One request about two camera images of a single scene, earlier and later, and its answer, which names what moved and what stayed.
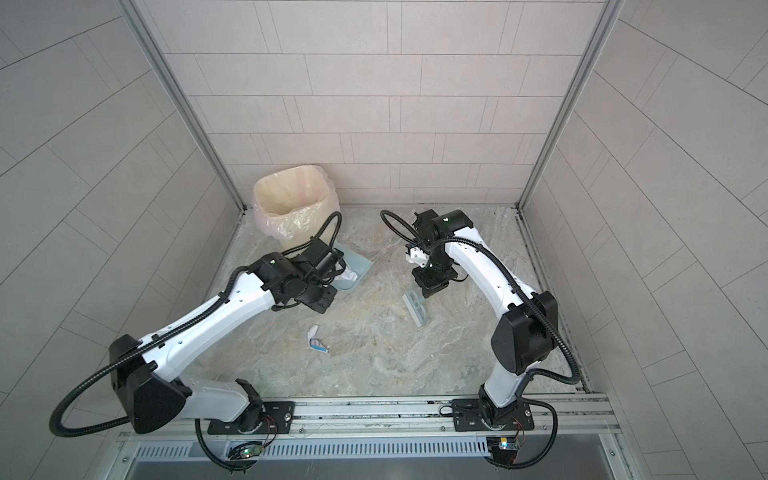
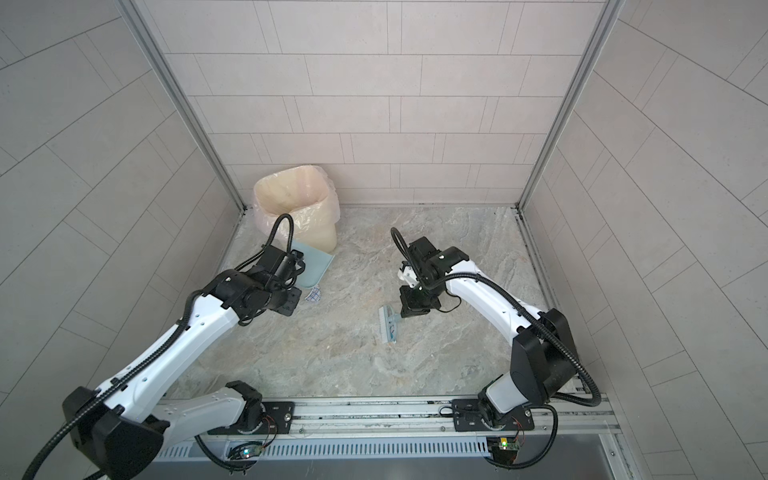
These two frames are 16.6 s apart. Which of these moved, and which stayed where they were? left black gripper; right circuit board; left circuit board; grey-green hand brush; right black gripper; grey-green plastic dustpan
Moved: grey-green hand brush; grey-green plastic dustpan; right black gripper; left black gripper
Stayed: left circuit board; right circuit board
